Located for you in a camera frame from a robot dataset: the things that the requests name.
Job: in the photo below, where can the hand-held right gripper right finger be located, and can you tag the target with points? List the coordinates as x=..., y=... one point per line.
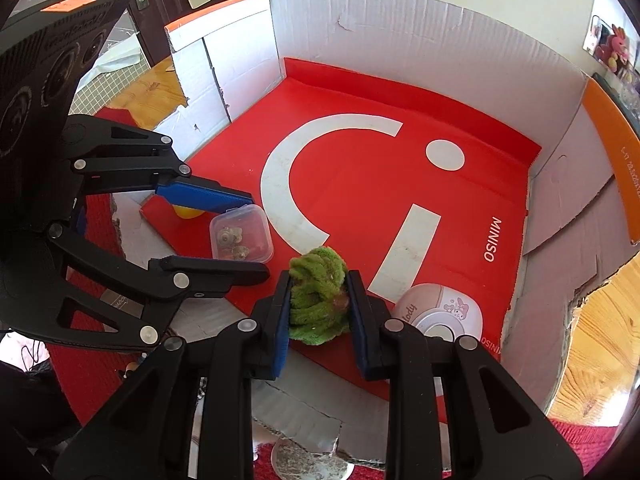
x=359, y=325

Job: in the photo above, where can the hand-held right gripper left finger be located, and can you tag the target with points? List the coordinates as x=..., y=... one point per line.
x=282, y=322

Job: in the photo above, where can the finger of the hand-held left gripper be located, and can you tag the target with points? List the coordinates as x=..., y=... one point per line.
x=200, y=197
x=210, y=271

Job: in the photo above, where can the yellow round container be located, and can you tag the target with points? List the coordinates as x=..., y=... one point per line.
x=187, y=213

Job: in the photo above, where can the green fuzzy scrunchie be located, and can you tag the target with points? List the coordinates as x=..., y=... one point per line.
x=315, y=302

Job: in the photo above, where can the small clear plastic box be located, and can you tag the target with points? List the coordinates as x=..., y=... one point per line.
x=241, y=235

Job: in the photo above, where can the orange cardboard box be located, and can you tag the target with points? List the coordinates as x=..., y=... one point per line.
x=350, y=160

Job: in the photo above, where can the white grid-patterned sheet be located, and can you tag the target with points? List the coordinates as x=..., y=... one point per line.
x=100, y=85

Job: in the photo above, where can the pink white round device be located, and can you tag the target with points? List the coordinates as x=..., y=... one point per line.
x=435, y=310

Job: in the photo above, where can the brown wooden door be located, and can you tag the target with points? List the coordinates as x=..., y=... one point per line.
x=162, y=15

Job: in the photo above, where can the round glittery disc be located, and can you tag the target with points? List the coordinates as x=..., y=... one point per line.
x=310, y=462

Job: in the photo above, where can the red woven table mat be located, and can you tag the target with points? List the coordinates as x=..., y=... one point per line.
x=80, y=382

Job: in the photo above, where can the pink plush toy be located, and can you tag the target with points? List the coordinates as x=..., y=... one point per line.
x=617, y=45

